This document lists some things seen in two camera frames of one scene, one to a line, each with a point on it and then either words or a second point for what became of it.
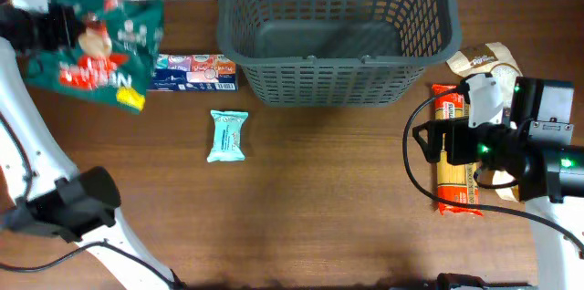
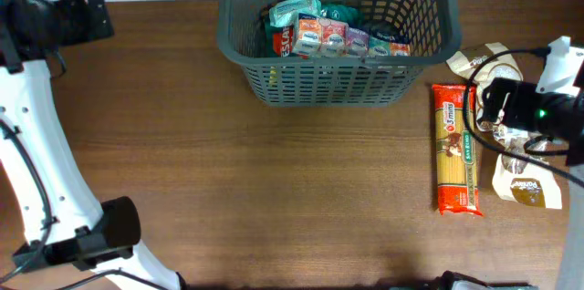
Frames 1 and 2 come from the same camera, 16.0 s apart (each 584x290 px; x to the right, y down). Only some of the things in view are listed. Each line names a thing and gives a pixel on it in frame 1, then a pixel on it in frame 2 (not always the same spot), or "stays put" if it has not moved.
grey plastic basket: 337,34 stays put
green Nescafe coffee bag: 113,61 to 280,41
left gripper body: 43,30 stays put
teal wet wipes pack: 227,127 to 286,14
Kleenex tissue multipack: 194,72 to 326,37
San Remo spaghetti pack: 455,181 stays put
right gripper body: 492,141 to 529,110
